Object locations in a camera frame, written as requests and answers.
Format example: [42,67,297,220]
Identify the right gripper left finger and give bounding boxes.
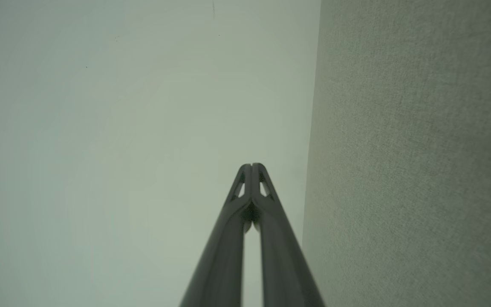
[180,163,253,307]

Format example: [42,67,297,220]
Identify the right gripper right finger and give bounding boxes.
[252,163,325,307]

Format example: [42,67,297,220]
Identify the grey fabric sofa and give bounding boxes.
[302,0,491,307]

